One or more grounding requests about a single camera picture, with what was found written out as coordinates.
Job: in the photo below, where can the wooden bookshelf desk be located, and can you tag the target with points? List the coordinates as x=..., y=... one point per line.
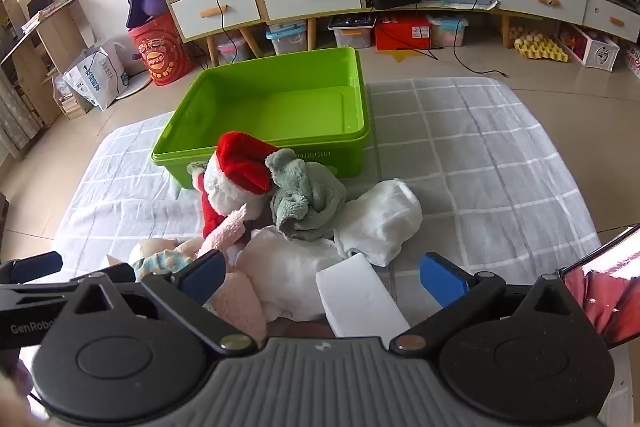
x=45, y=32

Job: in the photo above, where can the santa plush toy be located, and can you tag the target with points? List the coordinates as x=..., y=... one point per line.
x=240, y=157

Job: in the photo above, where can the yellow egg tray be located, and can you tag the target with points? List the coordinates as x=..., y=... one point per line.
x=540, y=47

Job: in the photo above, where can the white foam block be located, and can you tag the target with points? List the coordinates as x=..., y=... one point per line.
x=360, y=302

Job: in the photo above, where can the red cardboard box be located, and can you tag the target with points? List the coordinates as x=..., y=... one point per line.
x=402, y=32

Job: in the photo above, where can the small white towel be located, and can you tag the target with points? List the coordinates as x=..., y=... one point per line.
x=385, y=217

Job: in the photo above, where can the patterned curtain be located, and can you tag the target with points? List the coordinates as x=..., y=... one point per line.
x=15, y=112

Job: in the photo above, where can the large white towel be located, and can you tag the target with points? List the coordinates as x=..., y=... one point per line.
x=285, y=272

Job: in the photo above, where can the clear box with black lid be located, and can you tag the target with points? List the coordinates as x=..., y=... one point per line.
x=351, y=32

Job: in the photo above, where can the grey checked blanket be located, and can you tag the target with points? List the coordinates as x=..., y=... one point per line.
x=475, y=157

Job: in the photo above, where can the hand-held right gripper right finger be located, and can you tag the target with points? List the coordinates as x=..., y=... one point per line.
x=440, y=279

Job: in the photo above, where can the green plastic bin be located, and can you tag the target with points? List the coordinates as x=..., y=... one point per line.
x=270, y=107

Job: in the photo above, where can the clear box with blue contents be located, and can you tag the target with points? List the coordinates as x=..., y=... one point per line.
x=450, y=32

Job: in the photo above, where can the clear box with blue lid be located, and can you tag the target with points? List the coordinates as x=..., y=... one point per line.
x=286, y=38

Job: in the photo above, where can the white carved box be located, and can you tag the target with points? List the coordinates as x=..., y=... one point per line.
x=592, y=49

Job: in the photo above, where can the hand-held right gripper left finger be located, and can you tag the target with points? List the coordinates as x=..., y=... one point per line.
x=205, y=274

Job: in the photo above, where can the pink plush rabbit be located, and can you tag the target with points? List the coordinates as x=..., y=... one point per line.
x=240, y=302

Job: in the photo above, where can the white and blue plastic bag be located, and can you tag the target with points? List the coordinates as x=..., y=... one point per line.
x=95, y=77

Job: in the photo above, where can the grey-green plush towel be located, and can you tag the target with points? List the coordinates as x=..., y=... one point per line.
x=310, y=192

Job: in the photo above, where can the doll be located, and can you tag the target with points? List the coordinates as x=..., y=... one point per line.
x=160, y=259

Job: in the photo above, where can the red bucket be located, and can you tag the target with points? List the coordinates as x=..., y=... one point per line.
x=160, y=52

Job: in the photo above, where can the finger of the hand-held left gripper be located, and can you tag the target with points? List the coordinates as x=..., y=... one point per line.
x=117, y=274
x=47, y=261

